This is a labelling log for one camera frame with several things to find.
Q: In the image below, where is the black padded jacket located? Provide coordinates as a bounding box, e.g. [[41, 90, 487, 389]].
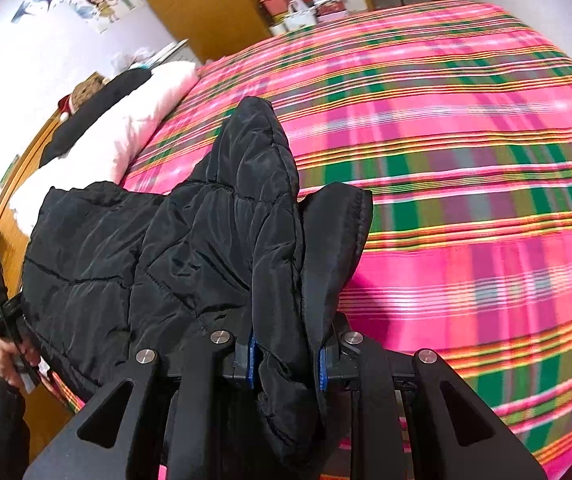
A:
[[22, 96, 374, 462]]

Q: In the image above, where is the black sleeved left forearm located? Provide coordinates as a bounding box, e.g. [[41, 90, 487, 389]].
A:
[[0, 376, 30, 479]]

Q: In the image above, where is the person's left hand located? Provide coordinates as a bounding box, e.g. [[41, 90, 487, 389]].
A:
[[0, 338, 41, 389]]

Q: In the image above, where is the white folded duvet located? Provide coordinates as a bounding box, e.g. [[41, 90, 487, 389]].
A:
[[9, 61, 198, 236]]

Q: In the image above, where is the brown teddy bear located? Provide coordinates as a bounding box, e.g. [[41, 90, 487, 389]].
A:
[[58, 72, 109, 115]]

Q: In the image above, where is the black folded garment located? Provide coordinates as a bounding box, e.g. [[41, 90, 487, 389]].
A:
[[39, 68, 151, 167]]

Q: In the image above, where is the pink plaid bed sheet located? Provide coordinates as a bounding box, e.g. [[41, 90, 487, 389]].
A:
[[121, 0, 572, 479]]

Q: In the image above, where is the white shopping bag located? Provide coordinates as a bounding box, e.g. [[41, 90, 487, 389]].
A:
[[284, 0, 317, 32]]

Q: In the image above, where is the wooden wardrobe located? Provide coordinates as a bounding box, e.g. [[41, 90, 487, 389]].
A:
[[146, 0, 271, 62]]

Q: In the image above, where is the pink plastic bin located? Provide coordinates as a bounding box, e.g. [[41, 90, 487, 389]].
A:
[[261, 0, 289, 18]]

